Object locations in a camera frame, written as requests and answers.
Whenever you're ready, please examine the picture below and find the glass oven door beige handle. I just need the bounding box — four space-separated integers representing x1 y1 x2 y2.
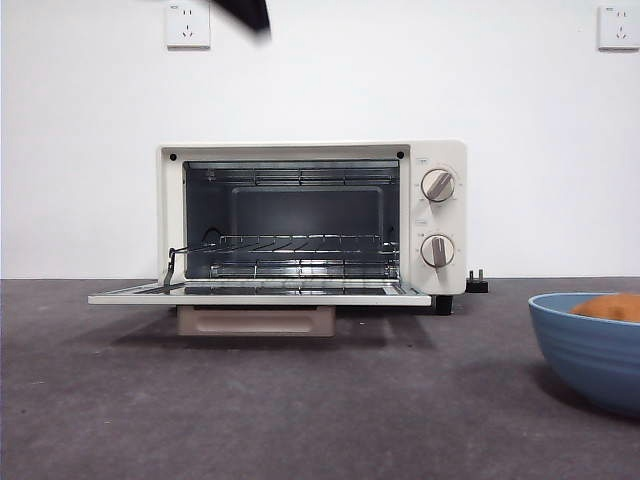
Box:
87 279 433 337

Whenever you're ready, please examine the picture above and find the brown potato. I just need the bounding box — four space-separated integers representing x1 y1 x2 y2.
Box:
571 293 640 324

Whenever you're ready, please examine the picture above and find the blue ribbed bowl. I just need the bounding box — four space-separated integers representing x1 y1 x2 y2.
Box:
528 292 640 419

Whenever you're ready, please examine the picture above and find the beige oven knob slanted pointer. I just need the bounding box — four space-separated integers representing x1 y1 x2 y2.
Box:
419 168 456 203

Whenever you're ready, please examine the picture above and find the beige oven knob upright pointer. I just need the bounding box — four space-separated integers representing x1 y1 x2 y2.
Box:
419 234 456 270

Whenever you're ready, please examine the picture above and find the cream white Toshiba toaster oven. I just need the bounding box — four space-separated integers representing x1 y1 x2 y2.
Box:
157 138 469 317

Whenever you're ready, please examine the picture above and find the white wall socket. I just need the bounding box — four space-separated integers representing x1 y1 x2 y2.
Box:
597 5 640 52
165 0 212 50

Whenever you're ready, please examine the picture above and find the metal wire oven rack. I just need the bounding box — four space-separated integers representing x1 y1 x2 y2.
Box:
202 229 401 256

